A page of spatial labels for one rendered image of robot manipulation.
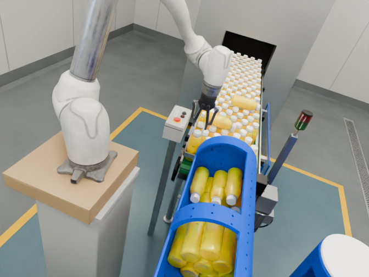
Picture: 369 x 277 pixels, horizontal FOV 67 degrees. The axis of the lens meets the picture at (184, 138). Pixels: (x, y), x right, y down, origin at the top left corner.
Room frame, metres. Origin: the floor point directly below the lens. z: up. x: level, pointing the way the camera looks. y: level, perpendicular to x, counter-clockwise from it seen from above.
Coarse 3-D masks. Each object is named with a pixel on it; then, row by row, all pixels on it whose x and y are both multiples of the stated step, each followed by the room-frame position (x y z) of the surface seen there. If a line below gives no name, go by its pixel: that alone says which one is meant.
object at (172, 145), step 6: (174, 144) 1.25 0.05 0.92; (168, 150) 1.25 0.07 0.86; (174, 150) 1.27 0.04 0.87; (168, 156) 1.25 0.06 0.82; (168, 162) 1.25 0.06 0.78; (168, 168) 1.25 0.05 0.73; (162, 174) 1.25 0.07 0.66; (168, 174) 1.27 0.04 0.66; (162, 180) 1.25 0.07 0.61; (162, 186) 1.25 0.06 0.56; (162, 192) 1.25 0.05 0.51; (156, 198) 1.25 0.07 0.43; (162, 198) 1.28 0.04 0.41; (156, 204) 1.25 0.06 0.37; (156, 210) 1.25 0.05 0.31; (156, 216) 1.25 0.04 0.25; (150, 222) 1.25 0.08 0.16; (150, 228) 1.25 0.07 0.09; (150, 234) 1.25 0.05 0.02
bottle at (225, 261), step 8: (224, 232) 0.60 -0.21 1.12; (232, 232) 0.60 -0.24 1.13; (224, 240) 0.57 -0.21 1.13; (232, 240) 0.58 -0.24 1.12; (224, 248) 0.54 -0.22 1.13; (232, 248) 0.55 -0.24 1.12; (224, 256) 0.51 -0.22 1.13; (232, 256) 0.52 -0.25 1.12; (216, 264) 0.49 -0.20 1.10; (224, 264) 0.49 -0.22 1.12; (232, 264) 0.50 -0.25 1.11; (224, 272) 0.49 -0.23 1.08
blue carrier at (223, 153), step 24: (216, 144) 0.96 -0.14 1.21; (240, 144) 0.97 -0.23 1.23; (192, 168) 0.87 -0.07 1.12; (216, 168) 1.01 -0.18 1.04; (240, 168) 1.00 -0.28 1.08; (192, 216) 0.56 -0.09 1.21; (216, 216) 0.56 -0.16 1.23; (240, 216) 0.60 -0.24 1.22; (168, 240) 0.52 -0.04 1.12; (240, 240) 0.51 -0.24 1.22; (168, 264) 0.50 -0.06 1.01; (240, 264) 0.44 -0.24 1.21
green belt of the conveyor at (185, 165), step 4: (184, 160) 1.16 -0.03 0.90; (188, 160) 1.17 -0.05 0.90; (184, 164) 1.13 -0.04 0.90; (188, 164) 1.14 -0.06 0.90; (180, 168) 1.11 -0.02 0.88; (184, 168) 1.11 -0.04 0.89; (188, 168) 1.12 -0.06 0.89; (180, 172) 1.11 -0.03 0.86; (184, 172) 1.11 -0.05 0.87; (188, 172) 1.10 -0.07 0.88
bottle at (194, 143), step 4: (192, 136) 1.16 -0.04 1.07; (196, 136) 1.16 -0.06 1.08; (200, 136) 1.17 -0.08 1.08; (192, 140) 1.15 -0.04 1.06; (196, 140) 1.15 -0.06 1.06; (200, 140) 1.16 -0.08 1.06; (188, 144) 1.16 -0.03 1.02; (192, 144) 1.14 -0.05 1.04; (196, 144) 1.14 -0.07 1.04; (188, 148) 1.15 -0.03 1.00; (192, 148) 1.14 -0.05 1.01; (196, 148) 1.15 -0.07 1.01; (188, 152) 1.15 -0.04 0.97; (192, 152) 1.14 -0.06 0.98; (192, 160) 1.15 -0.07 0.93
